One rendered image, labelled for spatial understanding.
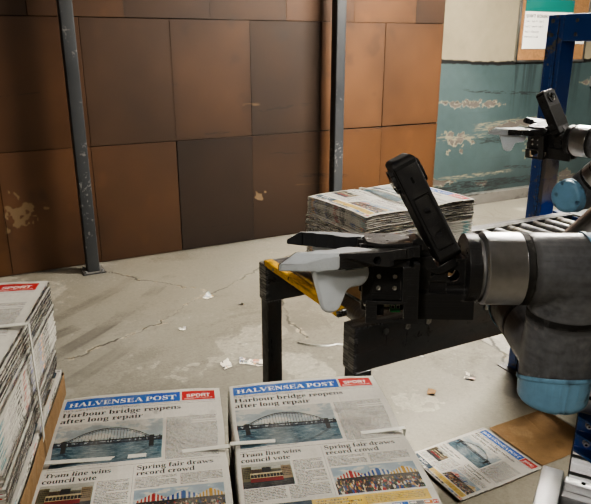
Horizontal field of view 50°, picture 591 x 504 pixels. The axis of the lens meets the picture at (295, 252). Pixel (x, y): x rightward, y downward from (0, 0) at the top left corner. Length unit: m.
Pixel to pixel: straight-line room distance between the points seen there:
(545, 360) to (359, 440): 0.44
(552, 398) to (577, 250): 0.16
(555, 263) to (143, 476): 0.66
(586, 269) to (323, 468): 0.52
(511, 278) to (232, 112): 4.08
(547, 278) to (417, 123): 4.87
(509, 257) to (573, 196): 0.86
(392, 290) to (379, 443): 0.46
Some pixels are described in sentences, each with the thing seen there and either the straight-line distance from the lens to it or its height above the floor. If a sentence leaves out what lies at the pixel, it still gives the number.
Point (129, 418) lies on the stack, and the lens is 1.14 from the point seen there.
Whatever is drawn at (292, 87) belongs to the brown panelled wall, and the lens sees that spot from 4.82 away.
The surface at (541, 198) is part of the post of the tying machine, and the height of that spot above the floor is 0.83.
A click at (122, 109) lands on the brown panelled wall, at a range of 4.40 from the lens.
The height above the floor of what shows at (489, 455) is 0.01.
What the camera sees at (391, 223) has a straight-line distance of 1.63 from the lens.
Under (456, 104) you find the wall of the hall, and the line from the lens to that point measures 5.86.
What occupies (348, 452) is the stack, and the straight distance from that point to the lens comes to 1.03.
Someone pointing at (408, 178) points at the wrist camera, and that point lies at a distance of 0.62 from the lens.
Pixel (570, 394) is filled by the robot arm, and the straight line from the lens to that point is 0.72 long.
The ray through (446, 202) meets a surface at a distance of 1.74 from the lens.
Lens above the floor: 1.43
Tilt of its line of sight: 18 degrees down
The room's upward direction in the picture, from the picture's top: straight up
